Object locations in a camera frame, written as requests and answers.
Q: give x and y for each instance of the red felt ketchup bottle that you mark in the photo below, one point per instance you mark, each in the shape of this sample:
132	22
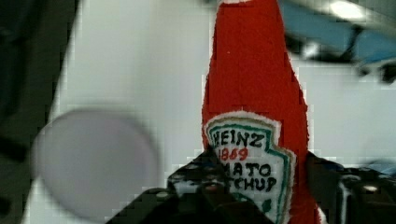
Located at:
254	114

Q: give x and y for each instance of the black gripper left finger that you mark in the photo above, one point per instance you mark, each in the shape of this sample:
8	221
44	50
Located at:
203	174

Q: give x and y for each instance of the round lilac plate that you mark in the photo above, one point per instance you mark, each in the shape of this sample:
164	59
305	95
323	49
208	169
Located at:
94	162

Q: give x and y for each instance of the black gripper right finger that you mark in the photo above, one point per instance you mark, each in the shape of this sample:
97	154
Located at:
351	195

